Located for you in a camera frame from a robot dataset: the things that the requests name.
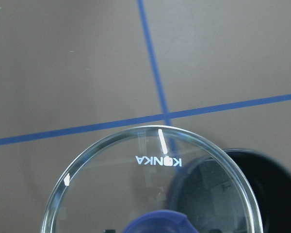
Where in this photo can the glass pot lid blue knob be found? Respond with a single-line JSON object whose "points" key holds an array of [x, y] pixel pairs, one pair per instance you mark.
{"points": [[153, 179]]}

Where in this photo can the blue saucepan with handle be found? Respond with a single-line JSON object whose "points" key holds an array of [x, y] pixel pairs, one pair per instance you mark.
{"points": [[269, 184]]}

